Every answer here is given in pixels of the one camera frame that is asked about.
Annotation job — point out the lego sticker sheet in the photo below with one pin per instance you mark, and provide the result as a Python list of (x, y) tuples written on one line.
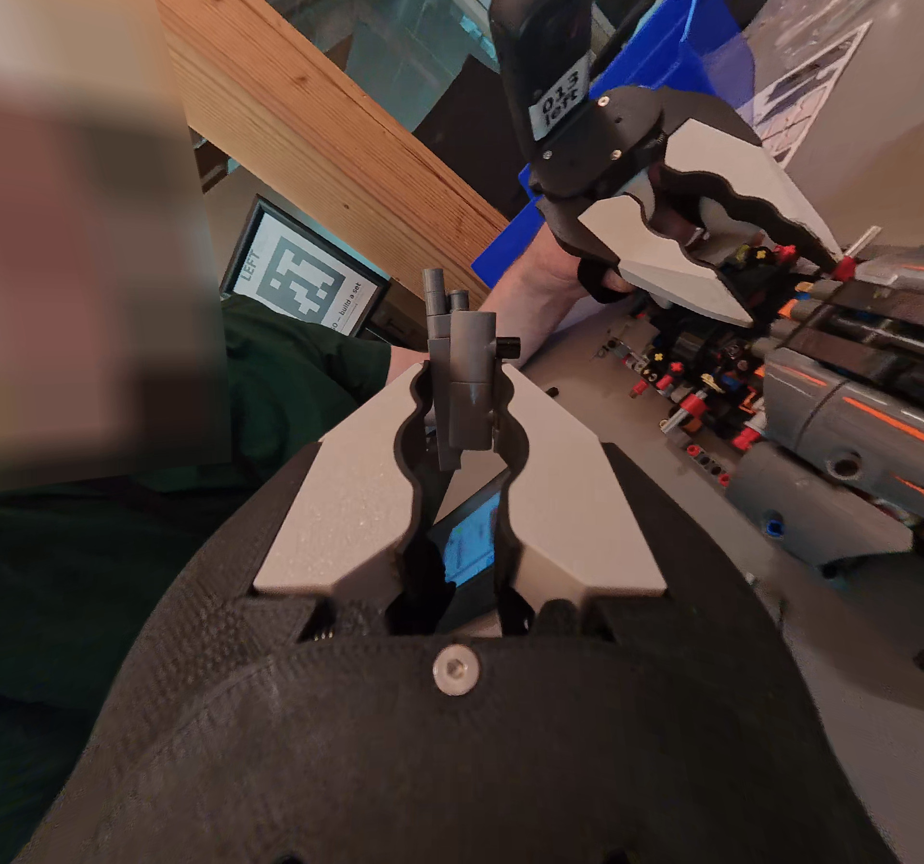
[(808, 91)]

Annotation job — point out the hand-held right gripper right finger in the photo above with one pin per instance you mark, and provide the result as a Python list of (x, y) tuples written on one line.
[(577, 517)]

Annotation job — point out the small lego beam assembly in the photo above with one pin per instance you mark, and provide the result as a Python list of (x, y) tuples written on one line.
[(469, 373)]

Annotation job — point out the grey and black lego car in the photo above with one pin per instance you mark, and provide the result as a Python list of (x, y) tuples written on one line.
[(830, 409)]

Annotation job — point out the blue bin with square tag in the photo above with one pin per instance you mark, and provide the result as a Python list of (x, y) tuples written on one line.
[(671, 41)]

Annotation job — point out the framed tag sign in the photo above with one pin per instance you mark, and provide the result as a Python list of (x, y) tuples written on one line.
[(303, 272)]

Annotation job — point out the person's left hand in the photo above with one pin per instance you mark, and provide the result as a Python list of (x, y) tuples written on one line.
[(675, 225)]

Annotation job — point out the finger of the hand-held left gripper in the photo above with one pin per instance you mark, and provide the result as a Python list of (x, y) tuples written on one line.
[(671, 272), (751, 171)]

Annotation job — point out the wooden post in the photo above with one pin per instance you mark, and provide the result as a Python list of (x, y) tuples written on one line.
[(289, 99)]

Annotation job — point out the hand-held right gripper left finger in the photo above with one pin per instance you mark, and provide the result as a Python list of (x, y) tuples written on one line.
[(339, 517)]

